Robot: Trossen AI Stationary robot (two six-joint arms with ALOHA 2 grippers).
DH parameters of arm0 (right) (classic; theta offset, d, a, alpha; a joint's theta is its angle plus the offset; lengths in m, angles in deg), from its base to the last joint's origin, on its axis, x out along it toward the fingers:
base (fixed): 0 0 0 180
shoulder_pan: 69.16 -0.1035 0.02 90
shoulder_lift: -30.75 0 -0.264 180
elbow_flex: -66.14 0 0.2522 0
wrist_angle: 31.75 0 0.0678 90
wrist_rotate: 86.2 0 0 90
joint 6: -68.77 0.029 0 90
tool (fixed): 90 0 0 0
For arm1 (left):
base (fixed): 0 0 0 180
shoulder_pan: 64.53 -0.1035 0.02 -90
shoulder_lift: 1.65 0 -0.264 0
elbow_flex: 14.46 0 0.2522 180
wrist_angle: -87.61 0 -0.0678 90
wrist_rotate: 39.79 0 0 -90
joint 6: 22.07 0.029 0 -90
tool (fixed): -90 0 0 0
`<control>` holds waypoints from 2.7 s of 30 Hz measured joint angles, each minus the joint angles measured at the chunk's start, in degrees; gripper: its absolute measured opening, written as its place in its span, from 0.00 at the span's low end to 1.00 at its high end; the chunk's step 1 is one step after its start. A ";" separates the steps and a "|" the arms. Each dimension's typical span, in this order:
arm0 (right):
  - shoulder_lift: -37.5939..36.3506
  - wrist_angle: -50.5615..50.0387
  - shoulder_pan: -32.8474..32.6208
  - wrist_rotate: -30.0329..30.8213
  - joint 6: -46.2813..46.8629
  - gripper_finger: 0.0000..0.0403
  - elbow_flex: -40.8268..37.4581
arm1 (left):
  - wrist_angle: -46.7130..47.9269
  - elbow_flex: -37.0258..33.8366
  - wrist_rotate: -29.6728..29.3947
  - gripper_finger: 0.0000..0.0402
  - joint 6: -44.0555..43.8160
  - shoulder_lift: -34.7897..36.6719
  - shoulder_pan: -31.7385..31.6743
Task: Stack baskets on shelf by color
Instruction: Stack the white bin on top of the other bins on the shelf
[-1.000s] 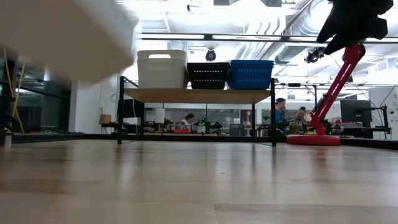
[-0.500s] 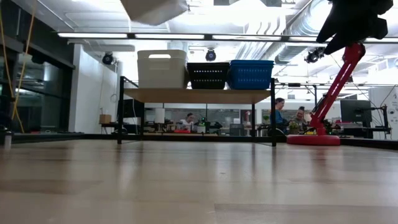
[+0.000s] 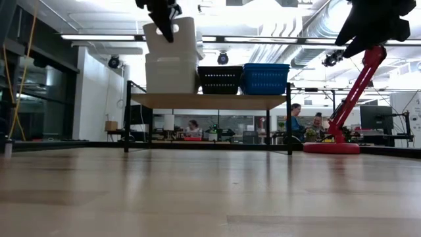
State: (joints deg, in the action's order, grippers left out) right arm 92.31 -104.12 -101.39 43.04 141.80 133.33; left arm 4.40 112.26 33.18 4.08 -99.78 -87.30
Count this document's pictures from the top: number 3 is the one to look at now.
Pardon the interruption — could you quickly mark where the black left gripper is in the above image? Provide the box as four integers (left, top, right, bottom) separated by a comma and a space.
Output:
135, 0, 182, 43

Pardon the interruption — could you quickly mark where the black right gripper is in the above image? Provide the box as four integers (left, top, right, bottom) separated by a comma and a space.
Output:
334, 0, 417, 59

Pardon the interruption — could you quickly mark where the white plastic bin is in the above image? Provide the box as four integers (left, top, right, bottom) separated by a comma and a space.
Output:
145, 61, 200, 95
142, 16, 198, 55

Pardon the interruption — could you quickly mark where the black plastic basket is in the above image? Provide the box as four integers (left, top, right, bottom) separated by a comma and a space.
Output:
197, 65, 245, 95

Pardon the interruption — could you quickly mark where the blue plastic basket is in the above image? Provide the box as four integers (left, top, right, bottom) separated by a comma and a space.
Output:
242, 63, 291, 96

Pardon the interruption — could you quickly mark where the black screen behind shelf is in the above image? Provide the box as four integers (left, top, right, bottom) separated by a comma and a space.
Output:
124, 104, 154, 126

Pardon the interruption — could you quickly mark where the black ceiling track light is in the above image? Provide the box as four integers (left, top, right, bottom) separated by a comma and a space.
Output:
321, 49, 346, 68

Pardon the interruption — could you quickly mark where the black beam with light strips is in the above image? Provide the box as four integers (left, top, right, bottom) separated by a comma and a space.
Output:
59, 33, 421, 46

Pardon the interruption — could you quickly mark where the black computer monitor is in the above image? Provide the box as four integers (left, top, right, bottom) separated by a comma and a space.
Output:
359, 105, 395, 131

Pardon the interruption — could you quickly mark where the person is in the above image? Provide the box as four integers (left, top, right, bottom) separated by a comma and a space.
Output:
185, 118, 203, 139
289, 103, 307, 143
307, 112, 327, 140

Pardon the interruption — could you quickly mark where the silver ventilation duct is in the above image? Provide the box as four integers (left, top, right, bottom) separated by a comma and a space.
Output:
249, 0, 356, 68

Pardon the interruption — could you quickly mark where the wooden shelf with black frame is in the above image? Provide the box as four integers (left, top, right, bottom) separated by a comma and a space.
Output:
124, 80, 293, 156

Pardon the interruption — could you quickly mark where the black metal rig frame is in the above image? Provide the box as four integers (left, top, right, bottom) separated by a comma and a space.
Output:
12, 140, 416, 159

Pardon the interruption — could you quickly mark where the yellow hanging cable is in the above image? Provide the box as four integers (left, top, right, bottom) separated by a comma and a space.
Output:
1, 0, 39, 143

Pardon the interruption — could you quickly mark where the grey post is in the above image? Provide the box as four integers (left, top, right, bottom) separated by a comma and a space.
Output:
3, 138, 14, 158

